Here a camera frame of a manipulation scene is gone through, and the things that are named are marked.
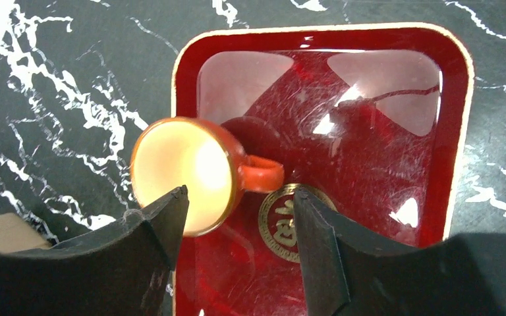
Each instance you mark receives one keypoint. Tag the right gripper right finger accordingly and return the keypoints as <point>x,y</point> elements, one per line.
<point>348,269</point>

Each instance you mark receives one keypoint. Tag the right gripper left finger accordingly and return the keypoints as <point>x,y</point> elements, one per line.
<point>119,269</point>

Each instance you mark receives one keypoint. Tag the small orange cup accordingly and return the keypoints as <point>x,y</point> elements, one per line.
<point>207,159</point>

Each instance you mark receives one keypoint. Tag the red serving tray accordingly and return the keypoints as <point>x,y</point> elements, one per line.
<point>371,118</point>

